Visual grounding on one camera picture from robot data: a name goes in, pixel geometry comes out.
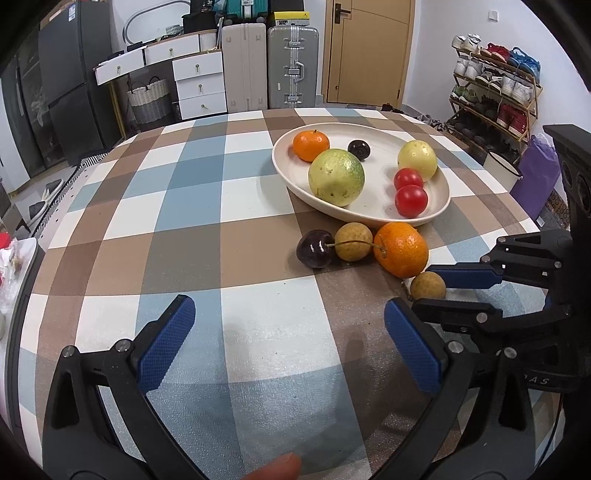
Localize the red tomato front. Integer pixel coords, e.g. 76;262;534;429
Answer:
394;185;428;218

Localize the brown longan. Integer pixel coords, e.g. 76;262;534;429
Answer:
410;271;447;300
335;222;373;262

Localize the green passion fruit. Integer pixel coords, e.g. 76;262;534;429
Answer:
308;148;365;207

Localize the large orange mandarin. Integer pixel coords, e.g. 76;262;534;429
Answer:
291;130;331;163

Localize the black refrigerator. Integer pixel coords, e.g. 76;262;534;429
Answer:
38;1;121;165

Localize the shoe rack with shoes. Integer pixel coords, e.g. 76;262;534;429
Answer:
446;34;543;163

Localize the wooden door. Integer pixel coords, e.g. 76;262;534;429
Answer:
322;0;416;108

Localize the woven laundry basket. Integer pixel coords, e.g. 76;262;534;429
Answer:
127;76;172;126

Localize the dark glass cabinet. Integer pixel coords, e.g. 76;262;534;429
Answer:
1;26;65;177

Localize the silver suitcase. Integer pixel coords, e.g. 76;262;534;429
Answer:
267;25;320;109

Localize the white drawer cabinet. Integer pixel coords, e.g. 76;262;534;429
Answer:
94;30;228;120

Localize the beige suitcase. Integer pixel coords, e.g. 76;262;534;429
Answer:
221;23;267;113

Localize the red tomato rear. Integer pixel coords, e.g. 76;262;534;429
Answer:
393;168;424;190

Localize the checkered tablecloth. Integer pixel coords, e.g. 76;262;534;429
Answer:
18;108;535;479

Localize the dark cherry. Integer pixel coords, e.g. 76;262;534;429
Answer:
348;139;370;162
295;228;388;270

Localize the brown longan front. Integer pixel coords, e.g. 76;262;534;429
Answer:
410;271;447;300

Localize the brown longan near cherry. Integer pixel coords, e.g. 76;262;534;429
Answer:
335;222;373;262

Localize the red white plastic bag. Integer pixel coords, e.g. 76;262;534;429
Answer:
1;232;36;316

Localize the person's left hand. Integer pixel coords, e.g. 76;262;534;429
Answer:
243;453;301;480

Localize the purple bag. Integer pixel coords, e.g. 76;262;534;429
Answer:
511;133;560;220

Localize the red tomato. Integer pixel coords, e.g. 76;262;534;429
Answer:
394;185;428;218
393;168;424;190

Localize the yellow black box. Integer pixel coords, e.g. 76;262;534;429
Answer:
273;11;311;26

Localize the yellow passion fruit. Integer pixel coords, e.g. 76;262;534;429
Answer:
398;140;438;182

